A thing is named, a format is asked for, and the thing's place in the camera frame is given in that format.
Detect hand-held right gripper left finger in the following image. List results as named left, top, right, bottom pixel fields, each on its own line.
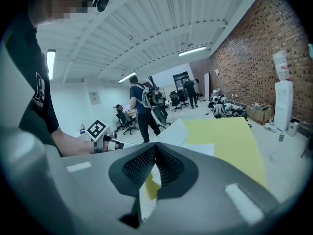
left=0, top=127, right=157, bottom=235

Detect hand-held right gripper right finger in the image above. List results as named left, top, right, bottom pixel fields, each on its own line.
left=143, top=142, right=281, bottom=235

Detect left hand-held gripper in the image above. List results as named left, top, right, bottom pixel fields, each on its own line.
left=87, top=119, right=125, bottom=154

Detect person's left forearm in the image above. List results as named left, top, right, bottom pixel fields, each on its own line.
left=50, top=128, right=95, bottom=157

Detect black office chair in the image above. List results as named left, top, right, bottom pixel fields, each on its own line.
left=177, top=89, right=190, bottom=107
left=169, top=91, right=183, bottom=112
left=114, top=104, right=139, bottom=136

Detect ceiling tube light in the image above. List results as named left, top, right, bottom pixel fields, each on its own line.
left=117, top=71, right=137, bottom=83
left=178, top=46, right=207, bottom=57
left=46, top=49, right=56, bottom=80

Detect grey office chair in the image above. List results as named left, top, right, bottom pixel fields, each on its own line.
left=150, top=105, right=172, bottom=127

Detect clear plastic bottle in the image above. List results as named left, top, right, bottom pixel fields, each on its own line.
left=268, top=133, right=286, bottom=164

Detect person's black t-shirt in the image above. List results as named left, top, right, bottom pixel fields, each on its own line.
left=4, top=7, right=61, bottom=155

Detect dark double door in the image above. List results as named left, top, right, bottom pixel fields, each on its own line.
left=172, top=71, right=190, bottom=93

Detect pile of white robots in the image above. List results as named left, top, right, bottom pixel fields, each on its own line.
left=208, top=89, right=247, bottom=119

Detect brown cardboard boxes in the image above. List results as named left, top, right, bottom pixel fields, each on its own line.
left=246, top=102, right=273, bottom=126

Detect white trash bin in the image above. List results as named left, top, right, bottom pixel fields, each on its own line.
left=287, top=118, right=301, bottom=138

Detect white leaning board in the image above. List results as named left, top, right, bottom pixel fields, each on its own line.
left=203, top=72, right=211, bottom=101

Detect white water dispenser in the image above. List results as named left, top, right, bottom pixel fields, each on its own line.
left=273, top=81, right=294, bottom=132

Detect person's head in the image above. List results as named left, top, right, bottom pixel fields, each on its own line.
left=28, top=0, right=96, bottom=29

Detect clear water dispenser bottle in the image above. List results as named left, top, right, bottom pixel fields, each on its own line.
left=271, top=50, right=291, bottom=82

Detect wall poster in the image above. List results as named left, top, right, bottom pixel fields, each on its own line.
left=88, top=91, right=102, bottom=106

